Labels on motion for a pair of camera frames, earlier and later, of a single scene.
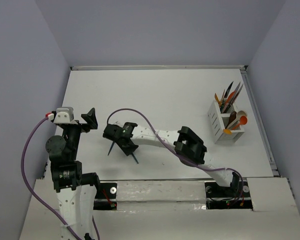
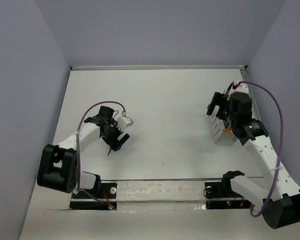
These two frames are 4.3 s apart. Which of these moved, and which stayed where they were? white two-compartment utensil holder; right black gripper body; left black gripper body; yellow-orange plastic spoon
Moved: left black gripper body; right black gripper body
Stayed: white two-compartment utensil holder; yellow-orange plastic spoon
